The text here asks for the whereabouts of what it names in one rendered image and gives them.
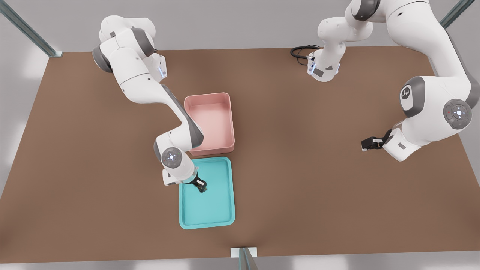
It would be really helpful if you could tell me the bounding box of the pink plastic box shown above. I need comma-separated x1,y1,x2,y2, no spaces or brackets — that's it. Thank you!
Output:
184,92,236,157

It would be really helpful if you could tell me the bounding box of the pale blue-green tray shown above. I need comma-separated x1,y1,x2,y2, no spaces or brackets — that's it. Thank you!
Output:
179,156,236,230

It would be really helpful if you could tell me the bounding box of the black cable loop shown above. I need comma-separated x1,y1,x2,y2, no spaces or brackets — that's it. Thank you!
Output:
290,45,321,66

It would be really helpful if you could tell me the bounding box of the silver frame post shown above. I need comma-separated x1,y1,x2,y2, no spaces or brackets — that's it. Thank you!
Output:
230,247,258,270
439,0,475,29
0,0,63,58

